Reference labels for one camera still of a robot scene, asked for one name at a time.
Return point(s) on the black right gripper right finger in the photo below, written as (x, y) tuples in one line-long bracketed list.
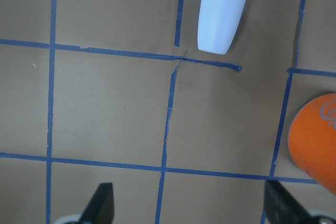
[(281, 207)]

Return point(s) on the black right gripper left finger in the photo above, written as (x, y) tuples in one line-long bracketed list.
[(100, 208)]

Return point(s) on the orange cup with grey pattern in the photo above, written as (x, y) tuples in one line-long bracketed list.
[(311, 140)]

